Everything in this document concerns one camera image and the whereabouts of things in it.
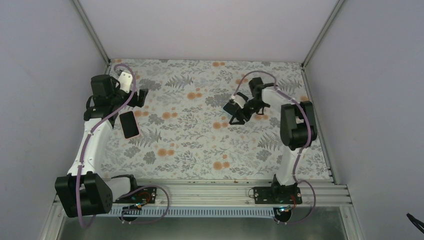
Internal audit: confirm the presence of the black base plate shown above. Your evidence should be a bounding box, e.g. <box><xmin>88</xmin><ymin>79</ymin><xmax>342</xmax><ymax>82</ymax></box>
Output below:
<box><xmin>253</xmin><ymin>184</ymin><xmax>303</xmax><ymax>205</ymax></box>
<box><xmin>114</xmin><ymin>187</ymin><xmax>157</xmax><ymax>205</ymax></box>

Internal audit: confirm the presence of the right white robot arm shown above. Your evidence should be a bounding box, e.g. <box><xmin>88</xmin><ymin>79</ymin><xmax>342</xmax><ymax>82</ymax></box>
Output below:
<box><xmin>223</xmin><ymin>77</ymin><xmax>318</xmax><ymax>205</ymax></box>

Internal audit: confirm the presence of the black object at edge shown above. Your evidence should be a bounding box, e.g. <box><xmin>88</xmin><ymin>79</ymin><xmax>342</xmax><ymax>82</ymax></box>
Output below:
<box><xmin>406</xmin><ymin>212</ymin><xmax>424</xmax><ymax>233</ymax></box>

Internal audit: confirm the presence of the right aluminium corner post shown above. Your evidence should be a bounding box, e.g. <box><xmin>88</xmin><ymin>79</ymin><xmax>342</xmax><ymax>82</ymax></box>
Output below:
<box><xmin>301</xmin><ymin>0</ymin><xmax>345</xmax><ymax>70</ymax></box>

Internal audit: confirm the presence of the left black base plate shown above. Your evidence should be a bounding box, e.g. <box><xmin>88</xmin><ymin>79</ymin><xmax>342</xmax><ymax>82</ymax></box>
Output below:
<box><xmin>114</xmin><ymin>187</ymin><xmax>157</xmax><ymax>205</ymax></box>

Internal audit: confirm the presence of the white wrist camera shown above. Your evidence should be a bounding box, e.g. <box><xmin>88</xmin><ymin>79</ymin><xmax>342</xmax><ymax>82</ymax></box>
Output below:
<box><xmin>117</xmin><ymin>71</ymin><xmax>134</xmax><ymax>94</ymax></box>
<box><xmin>229</xmin><ymin>92</ymin><xmax>249</xmax><ymax>109</ymax></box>

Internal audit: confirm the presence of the left aluminium corner post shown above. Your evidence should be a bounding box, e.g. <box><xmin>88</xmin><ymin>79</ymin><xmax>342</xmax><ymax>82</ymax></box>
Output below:
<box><xmin>71</xmin><ymin>0</ymin><xmax>111</xmax><ymax>66</ymax></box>

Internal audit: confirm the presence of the aluminium corner post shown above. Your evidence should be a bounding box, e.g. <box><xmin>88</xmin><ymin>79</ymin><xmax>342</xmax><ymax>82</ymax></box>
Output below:
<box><xmin>301</xmin><ymin>0</ymin><xmax>345</xmax><ymax>70</ymax></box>
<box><xmin>71</xmin><ymin>0</ymin><xmax>111</xmax><ymax>66</ymax></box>

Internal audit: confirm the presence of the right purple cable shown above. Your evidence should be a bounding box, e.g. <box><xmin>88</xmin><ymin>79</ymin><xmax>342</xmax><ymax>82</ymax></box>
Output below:
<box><xmin>233</xmin><ymin>70</ymin><xmax>317</xmax><ymax>225</ymax></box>

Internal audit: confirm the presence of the floral patterned table mat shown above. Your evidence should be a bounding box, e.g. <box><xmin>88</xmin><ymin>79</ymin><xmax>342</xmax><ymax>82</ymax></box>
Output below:
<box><xmin>99</xmin><ymin>58</ymin><xmax>332</xmax><ymax>181</ymax></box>

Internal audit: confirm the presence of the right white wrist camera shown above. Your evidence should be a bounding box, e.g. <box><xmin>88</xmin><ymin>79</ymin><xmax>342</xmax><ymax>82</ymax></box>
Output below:
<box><xmin>229</xmin><ymin>92</ymin><xmax>249</xmax><ymax>109</ymax></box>

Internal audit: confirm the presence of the phone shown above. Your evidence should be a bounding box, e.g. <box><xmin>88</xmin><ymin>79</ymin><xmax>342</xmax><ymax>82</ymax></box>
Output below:
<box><xmin>223</xmin><ymin>100</ymin><xmax>240</xmax><ymax>116</ymax></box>
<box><xmin>119</xmin><ymin>111</ymin><xmax>140</xmax><ymax>139</ymax></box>

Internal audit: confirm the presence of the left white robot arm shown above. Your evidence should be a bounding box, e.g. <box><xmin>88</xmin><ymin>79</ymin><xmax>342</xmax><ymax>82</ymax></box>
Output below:
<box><xmin>54</xmin><ymin>71</ymin><xmax>149</xmax><ymax>218</ymax></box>

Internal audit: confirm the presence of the phone in pink case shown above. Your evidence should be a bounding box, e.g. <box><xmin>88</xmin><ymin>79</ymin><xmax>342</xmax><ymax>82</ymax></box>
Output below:
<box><xmin>119</xmin><ymin>111</ymin><xmax>140</xmax><ymax>139</ymax></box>

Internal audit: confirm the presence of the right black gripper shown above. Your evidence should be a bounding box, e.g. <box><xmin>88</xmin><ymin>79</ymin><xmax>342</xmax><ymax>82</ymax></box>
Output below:
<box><xmin>229</xmin><ymin>98</ymin><xmax>268</xmax><ymax>125</ymax></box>

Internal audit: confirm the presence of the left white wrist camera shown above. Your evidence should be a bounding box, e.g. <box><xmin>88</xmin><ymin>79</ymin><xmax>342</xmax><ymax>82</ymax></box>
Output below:
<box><xmin>117</xmin><ymin>71</ymin><xmax>134</xmax><ymax>94</ymax></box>

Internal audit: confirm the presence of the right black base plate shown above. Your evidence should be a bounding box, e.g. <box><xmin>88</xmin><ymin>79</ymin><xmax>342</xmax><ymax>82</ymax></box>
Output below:
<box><xmin>253</xmin><ymin>184</ymin><xmax>303</xmax><ymax>205</ymax></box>

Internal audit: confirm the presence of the aluminium rail frame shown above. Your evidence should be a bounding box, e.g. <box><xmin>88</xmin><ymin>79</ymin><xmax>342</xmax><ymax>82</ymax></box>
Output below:
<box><xmin>103</xmin><ymin>179</ymin><xmax>352</xmax><ymax>219</ymax></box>

